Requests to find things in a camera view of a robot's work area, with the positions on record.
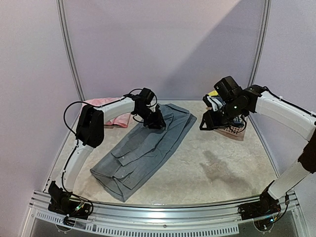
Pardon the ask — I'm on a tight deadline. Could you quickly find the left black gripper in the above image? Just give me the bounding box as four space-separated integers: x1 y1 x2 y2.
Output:
136 107 167 129

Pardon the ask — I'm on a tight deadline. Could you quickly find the navy printed t-shirt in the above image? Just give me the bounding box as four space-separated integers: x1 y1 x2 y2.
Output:
209 95 244 128

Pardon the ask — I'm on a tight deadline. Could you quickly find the grey-blue button shirt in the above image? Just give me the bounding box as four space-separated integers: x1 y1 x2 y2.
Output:
90 103 197 202

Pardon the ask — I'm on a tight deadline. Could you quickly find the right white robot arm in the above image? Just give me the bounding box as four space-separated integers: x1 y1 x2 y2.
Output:
199 84 316 215

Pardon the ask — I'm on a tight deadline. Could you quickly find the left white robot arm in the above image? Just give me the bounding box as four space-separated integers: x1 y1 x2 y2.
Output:
55 88 166 193

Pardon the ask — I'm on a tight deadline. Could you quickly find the pink perforated laundry basket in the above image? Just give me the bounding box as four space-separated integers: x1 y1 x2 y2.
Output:
215 121 247 141

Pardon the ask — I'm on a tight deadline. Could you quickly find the yellow garment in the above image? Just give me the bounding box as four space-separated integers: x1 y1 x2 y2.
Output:
208 90 218 96

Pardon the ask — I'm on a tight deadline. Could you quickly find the pink folded garment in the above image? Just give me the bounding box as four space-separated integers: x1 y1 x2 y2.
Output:
85 97 130 128

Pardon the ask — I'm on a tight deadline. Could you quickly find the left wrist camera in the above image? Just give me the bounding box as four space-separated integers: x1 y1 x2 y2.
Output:
139 87 156 106

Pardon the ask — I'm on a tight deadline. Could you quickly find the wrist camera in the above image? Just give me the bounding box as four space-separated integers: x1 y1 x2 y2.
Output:
214 76 242 101
139 87 156 106

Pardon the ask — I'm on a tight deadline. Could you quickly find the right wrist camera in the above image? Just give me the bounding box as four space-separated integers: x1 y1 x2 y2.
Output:
214 76 242 101

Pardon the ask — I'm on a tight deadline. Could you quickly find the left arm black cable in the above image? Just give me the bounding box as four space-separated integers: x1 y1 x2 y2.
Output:
63 100 86 135

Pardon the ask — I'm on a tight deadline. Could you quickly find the aluminium front rail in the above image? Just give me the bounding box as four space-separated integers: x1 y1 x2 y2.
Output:
21 191 312 237

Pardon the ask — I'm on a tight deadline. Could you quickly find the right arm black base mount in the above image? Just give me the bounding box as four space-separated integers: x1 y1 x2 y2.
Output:
237 181 290 231

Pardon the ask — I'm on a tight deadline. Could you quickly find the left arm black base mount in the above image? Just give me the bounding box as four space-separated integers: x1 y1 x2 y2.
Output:
48 181 94 220

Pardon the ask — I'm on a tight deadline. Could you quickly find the right aluminium wall post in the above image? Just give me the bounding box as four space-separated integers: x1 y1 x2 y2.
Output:
247 0 271 86

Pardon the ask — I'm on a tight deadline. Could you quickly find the aluminium wall post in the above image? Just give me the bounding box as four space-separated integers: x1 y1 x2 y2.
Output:
247 0 271 86
56 0 85 101

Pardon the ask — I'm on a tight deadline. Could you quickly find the left aluminium wall post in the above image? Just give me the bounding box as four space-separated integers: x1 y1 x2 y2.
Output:
56 0 85 101

